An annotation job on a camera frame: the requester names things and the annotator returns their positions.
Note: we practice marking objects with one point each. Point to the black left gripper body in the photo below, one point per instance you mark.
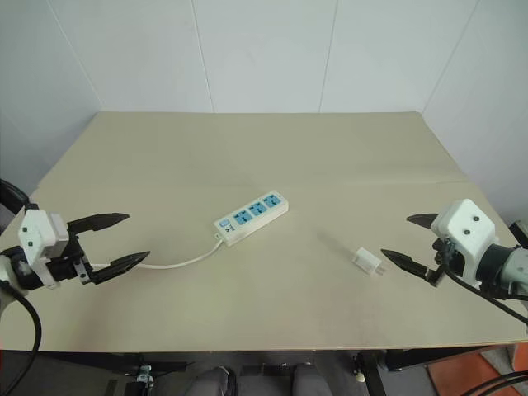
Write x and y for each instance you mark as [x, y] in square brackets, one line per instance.
[66, 266]

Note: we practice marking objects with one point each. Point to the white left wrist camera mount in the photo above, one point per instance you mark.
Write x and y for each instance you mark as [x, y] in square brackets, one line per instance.
[39, 231]

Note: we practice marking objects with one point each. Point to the black curved tube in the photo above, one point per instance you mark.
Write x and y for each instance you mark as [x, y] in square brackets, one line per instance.
[14, 194]

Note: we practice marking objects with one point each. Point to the white power strip blue sockets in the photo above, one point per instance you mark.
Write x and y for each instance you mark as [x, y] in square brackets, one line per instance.
[251, 216]

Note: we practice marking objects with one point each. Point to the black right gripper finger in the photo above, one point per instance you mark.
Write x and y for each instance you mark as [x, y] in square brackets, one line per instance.
[425, 220]
[406, 262]

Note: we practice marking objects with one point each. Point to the white plug adapter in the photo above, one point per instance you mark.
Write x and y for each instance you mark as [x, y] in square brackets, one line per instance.
[367, 260]

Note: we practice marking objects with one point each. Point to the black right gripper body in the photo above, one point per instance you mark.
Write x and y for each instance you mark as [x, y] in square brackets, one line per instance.
[445, 257]

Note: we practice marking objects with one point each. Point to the dark grey rounded shape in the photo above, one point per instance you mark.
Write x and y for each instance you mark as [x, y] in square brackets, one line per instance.
[214, 381]

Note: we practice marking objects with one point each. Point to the black table leg frame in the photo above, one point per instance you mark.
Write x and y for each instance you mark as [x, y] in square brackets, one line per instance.
[373, 373]

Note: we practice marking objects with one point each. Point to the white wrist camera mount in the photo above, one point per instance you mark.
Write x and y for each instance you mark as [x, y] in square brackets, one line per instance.
[39, 231]
[466, 227]

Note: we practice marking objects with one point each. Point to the black box-shaped object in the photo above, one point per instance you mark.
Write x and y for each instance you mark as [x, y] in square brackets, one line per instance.
[520, 234]

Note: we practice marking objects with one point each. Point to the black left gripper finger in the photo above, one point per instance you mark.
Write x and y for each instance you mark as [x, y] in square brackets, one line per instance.
[101, 221]
[119, 266]

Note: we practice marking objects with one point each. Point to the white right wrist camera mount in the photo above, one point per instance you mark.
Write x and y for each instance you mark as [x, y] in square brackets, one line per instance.
[466, 227]

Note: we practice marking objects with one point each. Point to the small metal clamp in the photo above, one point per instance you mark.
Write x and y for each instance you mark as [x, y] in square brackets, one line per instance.
[144, 373]

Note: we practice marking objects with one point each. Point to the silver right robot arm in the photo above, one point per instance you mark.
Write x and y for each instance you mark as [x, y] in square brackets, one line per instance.
[509, 266]

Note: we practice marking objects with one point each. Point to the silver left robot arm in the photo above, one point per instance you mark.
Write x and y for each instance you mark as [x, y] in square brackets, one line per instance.
[22, 272]

